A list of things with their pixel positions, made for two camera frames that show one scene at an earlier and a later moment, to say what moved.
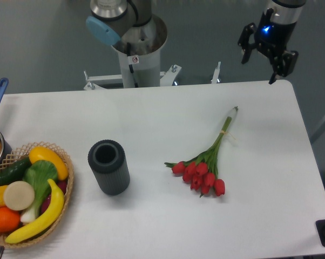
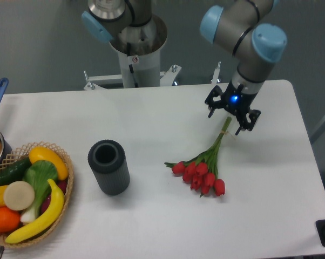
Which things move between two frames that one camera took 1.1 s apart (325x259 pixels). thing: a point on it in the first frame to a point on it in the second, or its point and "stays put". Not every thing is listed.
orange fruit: [5, 220] stays put
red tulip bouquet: [202, 172] stays put
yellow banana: [57, 206] stays put
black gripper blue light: [272, 40] to [235, 101]
